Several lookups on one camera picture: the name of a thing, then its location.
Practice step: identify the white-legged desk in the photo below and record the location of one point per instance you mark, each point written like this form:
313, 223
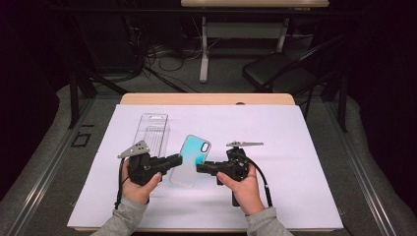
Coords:
204, 65

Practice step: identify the person's right hand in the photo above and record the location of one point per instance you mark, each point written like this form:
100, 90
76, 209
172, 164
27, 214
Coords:
247, 195

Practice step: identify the translucent phone case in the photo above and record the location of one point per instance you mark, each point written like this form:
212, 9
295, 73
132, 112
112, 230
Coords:
193, 150

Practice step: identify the black metal stand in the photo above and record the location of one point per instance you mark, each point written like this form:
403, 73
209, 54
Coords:
342, 101
73, 98

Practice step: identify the white table cover board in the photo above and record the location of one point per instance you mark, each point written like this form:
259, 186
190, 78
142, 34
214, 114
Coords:
229, 121

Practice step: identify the black folding chair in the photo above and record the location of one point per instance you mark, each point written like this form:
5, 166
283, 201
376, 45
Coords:
275, 70

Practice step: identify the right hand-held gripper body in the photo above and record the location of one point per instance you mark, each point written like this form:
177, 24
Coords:
236, 164

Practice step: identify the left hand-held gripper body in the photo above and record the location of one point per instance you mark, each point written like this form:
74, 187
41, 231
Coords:
139, 167

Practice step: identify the person's left hand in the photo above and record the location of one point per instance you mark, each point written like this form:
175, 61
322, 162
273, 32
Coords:
139, 193

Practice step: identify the aluminium floor rail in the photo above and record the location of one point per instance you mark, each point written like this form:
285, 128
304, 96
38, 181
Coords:
49, 170
360, 183

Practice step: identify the black metal crossbar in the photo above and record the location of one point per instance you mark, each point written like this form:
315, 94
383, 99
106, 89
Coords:
131, 11

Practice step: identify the clear plastic storage bin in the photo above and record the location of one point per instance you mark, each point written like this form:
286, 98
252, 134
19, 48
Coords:
154, 131

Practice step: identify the light wooden table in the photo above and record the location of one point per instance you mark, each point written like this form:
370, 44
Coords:
203, 99

